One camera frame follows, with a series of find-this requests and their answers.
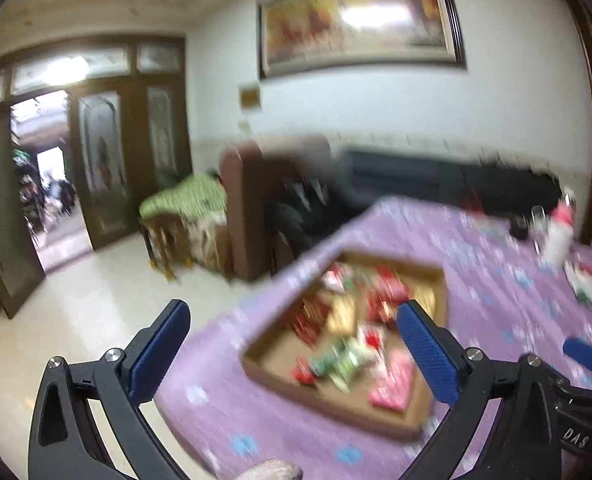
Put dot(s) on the small black object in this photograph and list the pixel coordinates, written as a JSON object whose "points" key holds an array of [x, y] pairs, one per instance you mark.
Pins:
{"points": [[519, 229]]}

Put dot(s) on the wooden glass-panel door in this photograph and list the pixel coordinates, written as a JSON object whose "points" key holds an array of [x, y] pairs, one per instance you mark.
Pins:
{"points": [[106, 170]]}

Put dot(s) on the heap of mixed snack packets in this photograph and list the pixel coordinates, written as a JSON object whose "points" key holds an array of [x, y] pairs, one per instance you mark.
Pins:
{"points": [[355, 360]]}

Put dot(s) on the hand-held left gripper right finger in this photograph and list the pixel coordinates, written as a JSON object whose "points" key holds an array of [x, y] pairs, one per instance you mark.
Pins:
{"points": [[425, 355]]}

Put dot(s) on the brown armchair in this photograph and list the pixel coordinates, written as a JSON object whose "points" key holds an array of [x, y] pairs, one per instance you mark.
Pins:
{"points": [[246, 200]]}

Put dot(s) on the red bag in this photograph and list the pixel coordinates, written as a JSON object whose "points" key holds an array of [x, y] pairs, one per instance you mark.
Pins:
{"points": [[474, 200]]}

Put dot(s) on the framed wall painting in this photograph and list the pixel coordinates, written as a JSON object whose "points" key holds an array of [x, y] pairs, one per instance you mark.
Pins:
{"points": [[360, 20]]}

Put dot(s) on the pile of red snack packets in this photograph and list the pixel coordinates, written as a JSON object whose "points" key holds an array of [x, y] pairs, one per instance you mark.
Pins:
{"points": [[588, 280]]}

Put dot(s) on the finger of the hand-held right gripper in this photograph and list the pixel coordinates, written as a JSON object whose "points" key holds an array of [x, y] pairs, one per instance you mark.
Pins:
{"points": [[583, 352]]}

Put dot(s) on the white pink bottle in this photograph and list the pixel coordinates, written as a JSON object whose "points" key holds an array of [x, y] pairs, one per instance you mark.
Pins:
{"points": [[558, 235]]}

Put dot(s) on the green patterned cloth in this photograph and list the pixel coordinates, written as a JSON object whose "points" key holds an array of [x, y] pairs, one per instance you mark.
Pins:
{"points": [[186, 195]]}

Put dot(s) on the black leather sofa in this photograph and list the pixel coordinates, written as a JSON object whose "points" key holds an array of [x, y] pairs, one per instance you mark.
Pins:
{"points": [[400, 175]]}

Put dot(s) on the yellow wall sign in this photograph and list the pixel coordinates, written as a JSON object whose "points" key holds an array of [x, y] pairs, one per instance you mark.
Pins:
{"points": [[250, 96]]}

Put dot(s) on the shallow cardboard box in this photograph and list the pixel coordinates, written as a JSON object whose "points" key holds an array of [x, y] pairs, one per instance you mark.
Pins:
{"points": [[276, 355]]}

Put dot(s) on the golden snack packet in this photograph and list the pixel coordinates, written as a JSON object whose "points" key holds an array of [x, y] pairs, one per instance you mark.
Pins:
{"points": [[343, 312]]}

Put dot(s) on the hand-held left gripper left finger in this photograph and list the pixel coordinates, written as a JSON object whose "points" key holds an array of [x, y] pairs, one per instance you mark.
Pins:
{"points": [[158, 355]]}

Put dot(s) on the purple flowered tablecloth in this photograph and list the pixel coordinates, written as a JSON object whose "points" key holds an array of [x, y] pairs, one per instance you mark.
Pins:
{"points": [[286, 425]]}

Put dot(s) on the wooden chair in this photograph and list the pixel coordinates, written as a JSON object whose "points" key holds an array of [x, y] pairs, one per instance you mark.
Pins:
{"points": [[201, 240]]}

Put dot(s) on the clear glass cup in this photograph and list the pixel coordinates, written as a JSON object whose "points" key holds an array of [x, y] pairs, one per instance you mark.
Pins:
{"points": [[538, 227]]}

